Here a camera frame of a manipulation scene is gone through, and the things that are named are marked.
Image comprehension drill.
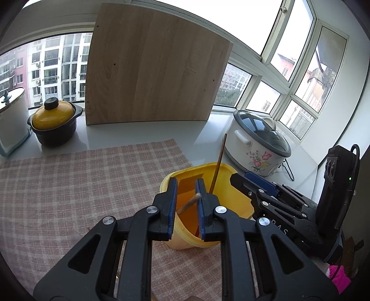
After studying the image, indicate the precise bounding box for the red chopstick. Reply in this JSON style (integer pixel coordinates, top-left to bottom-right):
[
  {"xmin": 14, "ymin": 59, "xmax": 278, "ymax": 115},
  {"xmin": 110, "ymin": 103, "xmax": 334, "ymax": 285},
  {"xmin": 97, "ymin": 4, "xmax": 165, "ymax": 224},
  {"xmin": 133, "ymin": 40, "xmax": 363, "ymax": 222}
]
[
  {"xmin": 176, "ymin": 192, "xmax": 201, "ymax": 215},
  {"xmin": 208, "ymin": 133, "xmax": 227, "ymax": 194}
]

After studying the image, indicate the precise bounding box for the gloved right hand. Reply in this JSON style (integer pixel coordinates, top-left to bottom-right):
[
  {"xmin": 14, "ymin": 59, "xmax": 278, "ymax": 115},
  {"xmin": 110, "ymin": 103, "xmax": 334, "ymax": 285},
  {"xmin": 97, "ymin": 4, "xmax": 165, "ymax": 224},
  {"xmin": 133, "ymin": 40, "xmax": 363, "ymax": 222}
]
[{"xmin": 326, "ymin": 265, "xmax": 351, "ymax": 294}]

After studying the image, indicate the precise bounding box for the pink plaid table cloth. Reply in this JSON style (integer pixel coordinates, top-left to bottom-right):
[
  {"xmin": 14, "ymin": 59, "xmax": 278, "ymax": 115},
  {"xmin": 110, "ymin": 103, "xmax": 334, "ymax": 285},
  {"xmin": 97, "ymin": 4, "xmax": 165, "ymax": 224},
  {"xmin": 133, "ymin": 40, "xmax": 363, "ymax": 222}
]
[{"xmin": 0, "ymin": 138, "xmax": 261, "ymax": 301}]

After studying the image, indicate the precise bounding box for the yellow plastic utensil container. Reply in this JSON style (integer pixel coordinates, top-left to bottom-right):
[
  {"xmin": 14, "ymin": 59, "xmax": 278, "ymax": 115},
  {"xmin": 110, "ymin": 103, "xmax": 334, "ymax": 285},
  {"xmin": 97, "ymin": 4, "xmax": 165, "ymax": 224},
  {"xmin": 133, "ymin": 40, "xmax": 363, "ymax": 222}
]
[{"xmin": 159, "ymin": 162, "xmax": 254, "ymax": 250}]

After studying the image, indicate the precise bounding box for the floral white slow cooker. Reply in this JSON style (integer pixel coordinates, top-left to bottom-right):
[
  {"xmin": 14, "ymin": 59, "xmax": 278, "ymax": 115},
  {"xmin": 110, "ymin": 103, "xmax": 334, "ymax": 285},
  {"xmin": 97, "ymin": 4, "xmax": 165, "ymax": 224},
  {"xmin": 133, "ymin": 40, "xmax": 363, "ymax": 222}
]
[{"xmin": 225, "ymin": 110, "xmax": 292, "ymax": 177}]

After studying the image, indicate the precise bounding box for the black pot yellow lid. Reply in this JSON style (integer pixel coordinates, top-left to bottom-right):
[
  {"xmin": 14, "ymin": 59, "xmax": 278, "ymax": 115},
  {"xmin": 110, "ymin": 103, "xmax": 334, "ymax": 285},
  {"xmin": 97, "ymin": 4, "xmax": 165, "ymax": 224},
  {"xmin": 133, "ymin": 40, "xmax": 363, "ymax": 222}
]
[{"xmin": 27, "ymin": 97, "xmax": 83, "ymax": 148}]

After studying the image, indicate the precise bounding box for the teal white electric cooker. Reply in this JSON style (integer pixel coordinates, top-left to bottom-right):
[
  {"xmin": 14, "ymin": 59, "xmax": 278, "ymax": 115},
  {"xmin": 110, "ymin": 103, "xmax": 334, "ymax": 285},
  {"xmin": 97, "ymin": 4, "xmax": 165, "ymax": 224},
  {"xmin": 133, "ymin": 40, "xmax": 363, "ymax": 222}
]
[{"xmin": 0, "ymin": 87, "xmax": 30, "ymax": 157}]

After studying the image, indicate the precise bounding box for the large light wooden board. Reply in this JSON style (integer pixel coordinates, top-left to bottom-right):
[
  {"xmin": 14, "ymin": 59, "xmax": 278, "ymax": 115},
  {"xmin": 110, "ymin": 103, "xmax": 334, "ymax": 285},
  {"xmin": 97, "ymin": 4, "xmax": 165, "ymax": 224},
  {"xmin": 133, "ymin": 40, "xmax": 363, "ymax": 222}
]
[{"xmin": 85, "ymin": 3, "xmax": 233, "ymax": 125}]

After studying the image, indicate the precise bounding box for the black slow cooker power cord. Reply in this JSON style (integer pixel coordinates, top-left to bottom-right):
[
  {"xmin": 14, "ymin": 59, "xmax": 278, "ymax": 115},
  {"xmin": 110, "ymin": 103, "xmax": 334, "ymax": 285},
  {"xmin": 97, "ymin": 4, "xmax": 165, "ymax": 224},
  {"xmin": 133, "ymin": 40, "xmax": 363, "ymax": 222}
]
[{"xmin": 278, "ymin": 160, "xmax": 295, "ymax": 182}]

